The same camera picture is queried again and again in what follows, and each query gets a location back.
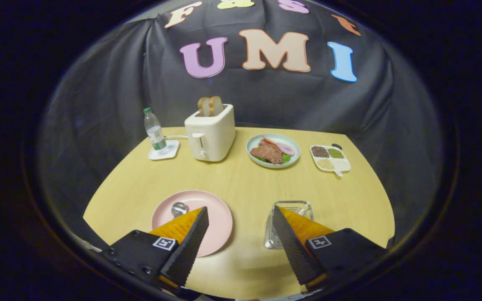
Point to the metal cutlery rack tray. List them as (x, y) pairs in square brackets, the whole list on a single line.
[(272, 225)]

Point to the cream toaster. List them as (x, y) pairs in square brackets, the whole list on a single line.
[(214, 138)]

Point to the green lettuce leaf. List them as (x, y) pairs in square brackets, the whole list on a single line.
[(286, 158)]

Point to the clear plastic water bottle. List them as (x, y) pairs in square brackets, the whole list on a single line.
[(155, 131)]

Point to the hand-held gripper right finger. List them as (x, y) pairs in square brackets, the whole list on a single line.
[(293, 246)]

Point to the green beans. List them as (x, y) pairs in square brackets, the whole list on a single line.
[(335, 153)]

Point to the toast bread slice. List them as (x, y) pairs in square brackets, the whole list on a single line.
[(216, 105), (203, 106)]

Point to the pink plate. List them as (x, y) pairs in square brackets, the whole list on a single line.
[(218, 217)]

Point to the pale green plate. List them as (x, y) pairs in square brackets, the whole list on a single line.
[(253, 144)]

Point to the small black object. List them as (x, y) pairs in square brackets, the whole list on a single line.
[(337, 146)]

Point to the white square coaster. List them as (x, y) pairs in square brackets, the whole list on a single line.
[(170, 152)]

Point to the brown meat slices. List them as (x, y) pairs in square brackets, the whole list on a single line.
[(268, 152)]

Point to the black backdrop cloth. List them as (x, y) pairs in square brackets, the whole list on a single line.
[(98, 104)]

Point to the dark brown beans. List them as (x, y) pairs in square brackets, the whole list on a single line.
[(320, 151)]

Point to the orange carrot slice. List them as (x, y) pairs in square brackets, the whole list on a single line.
[(268, 140)]

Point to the pink ham slice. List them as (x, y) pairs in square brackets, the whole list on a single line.
[(286, 149)]

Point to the pale beans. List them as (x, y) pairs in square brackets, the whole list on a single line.
[(325, 164)]

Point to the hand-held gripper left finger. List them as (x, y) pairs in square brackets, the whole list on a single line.
[(188, 246)]

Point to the white divided dish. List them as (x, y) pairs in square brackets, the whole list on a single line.
[(343, 165)]

